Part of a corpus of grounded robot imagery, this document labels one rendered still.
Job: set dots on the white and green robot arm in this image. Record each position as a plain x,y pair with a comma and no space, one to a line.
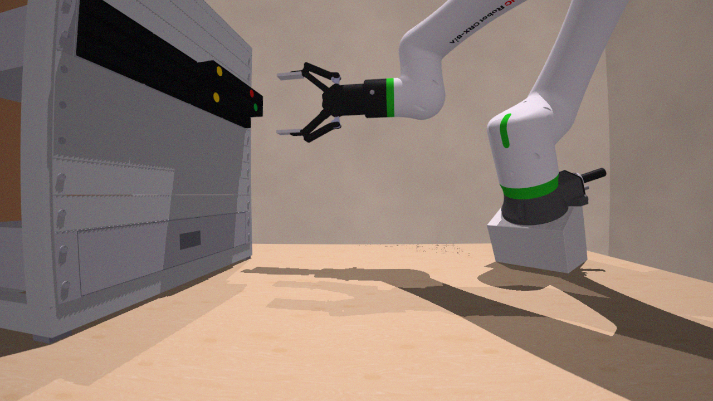
522,138

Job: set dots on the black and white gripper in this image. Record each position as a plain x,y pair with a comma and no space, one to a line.
350,96

